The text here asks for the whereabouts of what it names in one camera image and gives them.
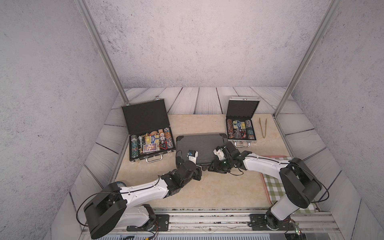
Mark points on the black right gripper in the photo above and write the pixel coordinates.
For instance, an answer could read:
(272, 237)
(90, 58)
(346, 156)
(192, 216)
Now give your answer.
(216, 166)

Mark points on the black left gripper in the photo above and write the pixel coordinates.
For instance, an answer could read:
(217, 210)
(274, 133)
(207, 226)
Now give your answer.
(198, 171)

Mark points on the black poker case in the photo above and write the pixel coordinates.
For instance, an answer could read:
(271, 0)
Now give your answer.
(204, 145)
(147, 119)

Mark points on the small silver poker case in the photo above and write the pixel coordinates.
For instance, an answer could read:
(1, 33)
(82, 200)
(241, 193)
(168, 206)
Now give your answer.
(239, 124)

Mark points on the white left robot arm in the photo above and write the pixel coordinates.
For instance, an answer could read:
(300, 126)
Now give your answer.
(116, 206)

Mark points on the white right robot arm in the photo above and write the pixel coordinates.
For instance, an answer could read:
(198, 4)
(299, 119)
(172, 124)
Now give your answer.
(300, 184)

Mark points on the orange blue chip stack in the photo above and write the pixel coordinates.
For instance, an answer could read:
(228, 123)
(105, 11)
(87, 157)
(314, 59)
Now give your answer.
(169, 139)

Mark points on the green all-in triangle button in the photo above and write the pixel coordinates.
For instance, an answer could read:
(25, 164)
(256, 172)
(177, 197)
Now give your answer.
(163, 146)

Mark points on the wooden tongs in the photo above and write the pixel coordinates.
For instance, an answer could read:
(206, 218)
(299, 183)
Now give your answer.
(263, 127)

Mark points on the purple playing card box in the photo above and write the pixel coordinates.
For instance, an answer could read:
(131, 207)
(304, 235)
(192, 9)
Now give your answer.
(150, 148)

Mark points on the Texas Hold'em card box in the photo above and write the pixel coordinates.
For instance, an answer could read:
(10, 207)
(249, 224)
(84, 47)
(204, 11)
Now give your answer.
(154, 139)

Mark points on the silver trophy cup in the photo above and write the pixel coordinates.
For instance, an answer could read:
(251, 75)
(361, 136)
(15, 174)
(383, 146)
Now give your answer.
(141, 141)

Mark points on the green checkered cloth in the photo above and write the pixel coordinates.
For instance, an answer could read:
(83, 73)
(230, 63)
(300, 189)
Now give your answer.
(275, 191)

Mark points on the blue patterned bowl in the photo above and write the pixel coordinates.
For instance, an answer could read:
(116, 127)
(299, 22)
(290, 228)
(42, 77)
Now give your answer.
(121, 184)

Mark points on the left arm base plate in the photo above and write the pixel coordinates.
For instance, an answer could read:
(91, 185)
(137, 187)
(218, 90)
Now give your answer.
(156, 223)

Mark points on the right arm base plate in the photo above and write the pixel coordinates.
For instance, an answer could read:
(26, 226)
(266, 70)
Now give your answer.
(264, 222)

